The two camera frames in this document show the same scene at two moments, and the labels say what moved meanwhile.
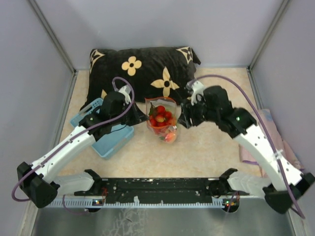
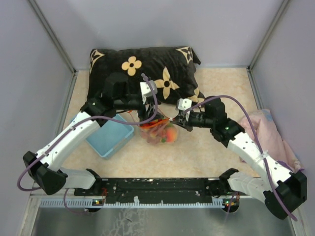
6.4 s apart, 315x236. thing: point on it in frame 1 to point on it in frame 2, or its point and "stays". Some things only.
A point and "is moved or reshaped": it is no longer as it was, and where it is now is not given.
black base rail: (161, 191) stays
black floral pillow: (153, 72) stays
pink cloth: (269, 121) stays
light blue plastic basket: (109, 145) stays
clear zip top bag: (162, 113) is moved or reshaped
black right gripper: (187, 113) to (181, 120)
